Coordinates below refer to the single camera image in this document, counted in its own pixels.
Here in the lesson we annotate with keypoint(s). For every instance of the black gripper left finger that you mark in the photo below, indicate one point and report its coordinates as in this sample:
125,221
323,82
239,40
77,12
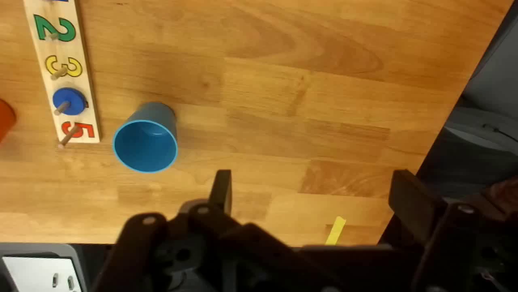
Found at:
162,244

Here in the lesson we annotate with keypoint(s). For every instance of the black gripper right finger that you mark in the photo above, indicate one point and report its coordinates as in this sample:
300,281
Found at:
459,244

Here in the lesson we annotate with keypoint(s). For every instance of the blue plastic cup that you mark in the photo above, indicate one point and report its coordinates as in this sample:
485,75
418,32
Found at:
146,143

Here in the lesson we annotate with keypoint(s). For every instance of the orange plastic cup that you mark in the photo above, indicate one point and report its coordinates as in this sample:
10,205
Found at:
4,119

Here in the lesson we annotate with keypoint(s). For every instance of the dark grey office chair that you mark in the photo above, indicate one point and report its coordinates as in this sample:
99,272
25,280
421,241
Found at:
480,140

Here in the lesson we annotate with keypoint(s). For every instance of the yellow tape strip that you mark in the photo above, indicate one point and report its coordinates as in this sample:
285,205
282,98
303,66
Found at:
336,231

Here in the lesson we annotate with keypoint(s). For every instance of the grey white device box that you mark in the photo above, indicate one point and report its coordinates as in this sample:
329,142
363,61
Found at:
41,270

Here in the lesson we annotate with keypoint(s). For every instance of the wooden number puzzle board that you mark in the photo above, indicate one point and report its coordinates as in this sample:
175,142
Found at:
65,75

